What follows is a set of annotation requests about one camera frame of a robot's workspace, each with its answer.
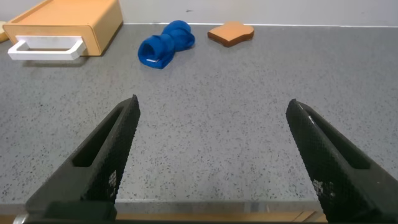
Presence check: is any yellow drawer with white handle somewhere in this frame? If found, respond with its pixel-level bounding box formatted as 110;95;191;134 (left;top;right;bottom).
3;23;102;62

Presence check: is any yellow drawer cabinet housing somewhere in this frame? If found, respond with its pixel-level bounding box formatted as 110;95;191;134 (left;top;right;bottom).
2;0;124;57

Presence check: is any blue rolled cloth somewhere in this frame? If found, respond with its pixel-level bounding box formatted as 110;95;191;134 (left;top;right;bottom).
137;20;196;70

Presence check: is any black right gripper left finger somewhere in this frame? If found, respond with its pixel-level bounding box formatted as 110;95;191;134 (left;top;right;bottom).
25;94;141;224

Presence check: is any brown toast slice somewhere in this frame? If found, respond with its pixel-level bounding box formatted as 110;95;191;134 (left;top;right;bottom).
207;21;255;48

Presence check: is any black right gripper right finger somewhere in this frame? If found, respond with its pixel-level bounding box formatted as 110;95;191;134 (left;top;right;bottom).
285;98;398;223

